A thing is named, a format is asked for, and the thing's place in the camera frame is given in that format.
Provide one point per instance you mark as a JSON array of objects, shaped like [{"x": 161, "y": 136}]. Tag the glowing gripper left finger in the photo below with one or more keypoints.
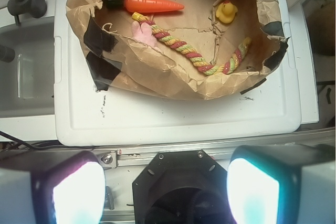
[{"x": 54, "y": 186}]

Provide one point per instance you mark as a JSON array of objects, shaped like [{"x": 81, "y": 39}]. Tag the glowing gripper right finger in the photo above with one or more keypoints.
[{"x": 292, "y": 183}]

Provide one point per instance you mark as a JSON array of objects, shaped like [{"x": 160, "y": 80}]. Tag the yellow rubber duck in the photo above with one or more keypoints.
[{"x": 226, "y": 12}]

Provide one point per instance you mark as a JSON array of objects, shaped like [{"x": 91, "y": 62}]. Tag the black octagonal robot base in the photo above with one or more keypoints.
[{"x": 181, "y": 187}]

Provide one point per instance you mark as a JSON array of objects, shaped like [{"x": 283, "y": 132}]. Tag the white plastic lid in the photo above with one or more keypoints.
[{"x": 87, "y": 117}]

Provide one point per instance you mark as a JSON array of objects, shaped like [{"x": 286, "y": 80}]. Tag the white sink basin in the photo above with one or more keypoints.
[{"x": 27, "y": 81}]

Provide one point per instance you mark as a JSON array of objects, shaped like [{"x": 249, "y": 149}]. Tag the brown paper bag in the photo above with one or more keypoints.
[{"x": 115, "y": 59}]

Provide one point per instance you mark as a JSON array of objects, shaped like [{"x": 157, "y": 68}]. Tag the pink plush bunny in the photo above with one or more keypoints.
[{"x": 143, "y": 33}]

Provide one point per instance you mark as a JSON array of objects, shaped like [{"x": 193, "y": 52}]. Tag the grey faucet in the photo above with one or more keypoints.
[{"x": 35, "y": 8}]

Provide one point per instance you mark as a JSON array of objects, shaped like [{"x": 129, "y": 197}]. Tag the orange plastic carrot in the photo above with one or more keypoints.
[{"x": 145, "y": 6}]

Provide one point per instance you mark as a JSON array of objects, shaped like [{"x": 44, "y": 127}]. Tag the multicoloured twisted rope toy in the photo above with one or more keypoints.
[{"x": 189, "y": 52}]

